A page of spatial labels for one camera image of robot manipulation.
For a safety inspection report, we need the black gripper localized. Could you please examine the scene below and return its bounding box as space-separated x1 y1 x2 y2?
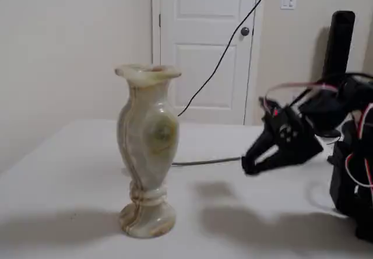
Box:
241 106 325 177

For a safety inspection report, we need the marbled onyx stone vase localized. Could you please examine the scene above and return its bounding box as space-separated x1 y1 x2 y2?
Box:
114 63 182 239

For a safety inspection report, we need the white panel door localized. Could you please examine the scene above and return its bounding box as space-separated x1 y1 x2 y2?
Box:
159 0 259 125

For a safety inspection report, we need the black tower speaker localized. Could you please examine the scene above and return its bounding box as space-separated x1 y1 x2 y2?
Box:
316 10 356 139

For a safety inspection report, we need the red white servo wire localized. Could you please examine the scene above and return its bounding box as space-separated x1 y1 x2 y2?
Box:
262 81 340 108
344 103 373 190

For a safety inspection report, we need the thin black hanging cable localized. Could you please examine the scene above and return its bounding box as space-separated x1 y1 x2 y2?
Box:
177 0 275 117

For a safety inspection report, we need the white door frame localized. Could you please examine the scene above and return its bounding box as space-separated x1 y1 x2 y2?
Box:
150 0 265 126

